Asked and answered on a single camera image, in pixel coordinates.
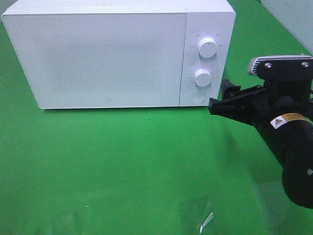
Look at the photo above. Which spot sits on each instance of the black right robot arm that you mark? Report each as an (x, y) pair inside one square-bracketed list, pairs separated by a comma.
[(295, 155)]

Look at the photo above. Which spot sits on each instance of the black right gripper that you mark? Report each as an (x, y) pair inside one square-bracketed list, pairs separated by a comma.
[(275, 109)]

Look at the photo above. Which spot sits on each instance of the round microwave door button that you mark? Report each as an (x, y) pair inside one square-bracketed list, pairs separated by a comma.
[(199, 97)]

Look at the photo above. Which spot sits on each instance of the white microwave door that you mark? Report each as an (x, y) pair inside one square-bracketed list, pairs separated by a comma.
[(100, 60)]

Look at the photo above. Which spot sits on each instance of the white microwave oven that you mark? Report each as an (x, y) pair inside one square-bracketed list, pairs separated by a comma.
[(204, 18)]

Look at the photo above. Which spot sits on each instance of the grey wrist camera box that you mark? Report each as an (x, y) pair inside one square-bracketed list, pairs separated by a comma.
[(282, 67)]

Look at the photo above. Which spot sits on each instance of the white microwave knob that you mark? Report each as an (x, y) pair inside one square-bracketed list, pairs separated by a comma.
[(207, 47), (202, 77)]

